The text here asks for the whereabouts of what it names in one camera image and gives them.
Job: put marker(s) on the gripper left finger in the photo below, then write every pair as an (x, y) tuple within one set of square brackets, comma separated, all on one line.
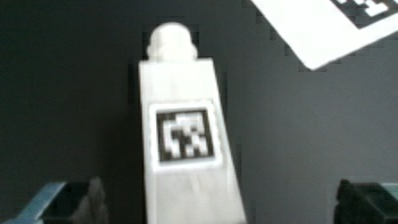
[(69, 203)]

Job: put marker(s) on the printed marker sheet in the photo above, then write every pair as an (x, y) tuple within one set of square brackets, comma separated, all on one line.
[(330, 27)]

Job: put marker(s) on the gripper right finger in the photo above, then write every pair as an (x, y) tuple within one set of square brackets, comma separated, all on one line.
[(367, 203)]

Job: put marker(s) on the white table leg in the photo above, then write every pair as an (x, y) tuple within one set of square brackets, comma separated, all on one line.
[(193, 192)]

